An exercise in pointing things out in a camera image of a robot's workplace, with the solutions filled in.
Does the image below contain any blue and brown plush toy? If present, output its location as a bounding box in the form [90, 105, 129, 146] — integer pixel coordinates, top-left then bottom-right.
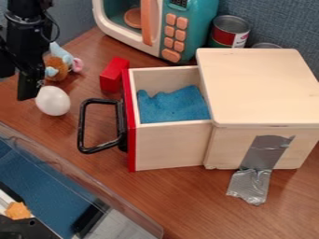
[42, 41, 85, 83]

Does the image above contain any drawer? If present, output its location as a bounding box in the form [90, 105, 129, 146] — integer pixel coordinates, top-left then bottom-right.
[76, 64, 216, 173]

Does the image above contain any grey tape strip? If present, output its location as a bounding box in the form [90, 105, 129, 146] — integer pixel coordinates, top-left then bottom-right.
[225, 134, 297, 207]

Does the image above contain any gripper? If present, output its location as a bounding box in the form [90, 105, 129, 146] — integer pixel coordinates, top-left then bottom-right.
[0, 12, 53, 102]

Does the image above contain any blue cloth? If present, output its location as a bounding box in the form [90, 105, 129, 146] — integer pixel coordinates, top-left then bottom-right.
[135, 85, 213, 125]

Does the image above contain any toy microwave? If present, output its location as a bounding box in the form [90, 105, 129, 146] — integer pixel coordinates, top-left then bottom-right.
[90, 0, 221, 65]

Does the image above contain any red and white can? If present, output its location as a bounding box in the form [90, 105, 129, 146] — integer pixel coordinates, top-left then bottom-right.
[208, 14, 254, 49]

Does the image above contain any grey can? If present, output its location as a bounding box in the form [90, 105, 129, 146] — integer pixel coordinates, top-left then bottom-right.
[250, 41, 284, 49]

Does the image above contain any white toy egg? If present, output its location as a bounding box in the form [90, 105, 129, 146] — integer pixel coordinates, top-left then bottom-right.
[34, 85, 73, 118]

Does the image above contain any red block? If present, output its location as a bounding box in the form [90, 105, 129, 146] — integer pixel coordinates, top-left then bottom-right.
[98, 56, 132, 94]

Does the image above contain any cabinet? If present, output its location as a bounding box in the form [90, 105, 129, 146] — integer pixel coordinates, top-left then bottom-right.
[194, 47, 319, 171]

